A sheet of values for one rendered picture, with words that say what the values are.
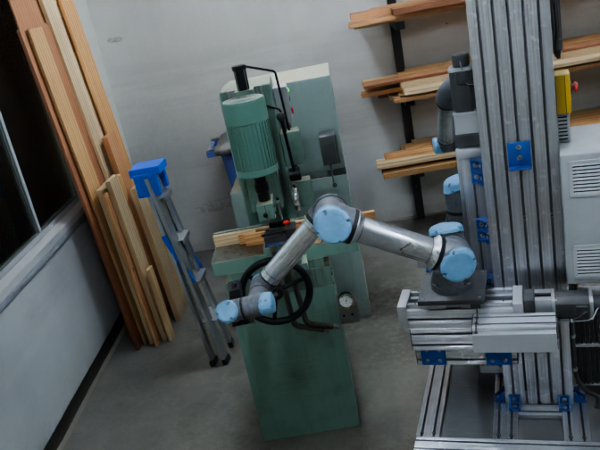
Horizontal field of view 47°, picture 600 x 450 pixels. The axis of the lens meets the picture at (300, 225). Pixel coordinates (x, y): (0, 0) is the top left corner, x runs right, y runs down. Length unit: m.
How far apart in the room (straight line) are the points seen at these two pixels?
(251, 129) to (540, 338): 1.31
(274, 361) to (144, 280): 1.37
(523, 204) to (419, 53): 2.75
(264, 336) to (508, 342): 1.08
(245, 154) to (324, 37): 2.39
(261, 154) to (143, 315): 1.78
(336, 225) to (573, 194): 0.80
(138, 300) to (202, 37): 1.95
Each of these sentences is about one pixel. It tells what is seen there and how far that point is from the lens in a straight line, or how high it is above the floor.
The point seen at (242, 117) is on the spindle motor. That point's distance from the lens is 2.73.
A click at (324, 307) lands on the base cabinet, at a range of 2.92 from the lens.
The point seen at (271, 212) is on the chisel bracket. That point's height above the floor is 1.03.
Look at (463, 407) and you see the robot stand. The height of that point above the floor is 0.21.
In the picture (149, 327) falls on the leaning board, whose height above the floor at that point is 0.14.
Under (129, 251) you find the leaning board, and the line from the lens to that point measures 4.13.
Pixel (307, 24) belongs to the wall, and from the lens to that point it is 5.04.
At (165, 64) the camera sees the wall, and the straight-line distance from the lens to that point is 5.18.
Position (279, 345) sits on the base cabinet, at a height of 0.47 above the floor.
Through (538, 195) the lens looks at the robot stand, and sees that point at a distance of 2.48.
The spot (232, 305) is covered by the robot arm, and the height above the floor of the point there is 0.96.
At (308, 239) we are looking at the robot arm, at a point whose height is 1.10.
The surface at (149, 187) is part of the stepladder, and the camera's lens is 3.56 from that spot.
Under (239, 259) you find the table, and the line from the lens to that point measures 2.83.
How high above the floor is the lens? 1.95
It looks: 20 degrees down
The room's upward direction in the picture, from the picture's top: 11 degrees counter-clockwise
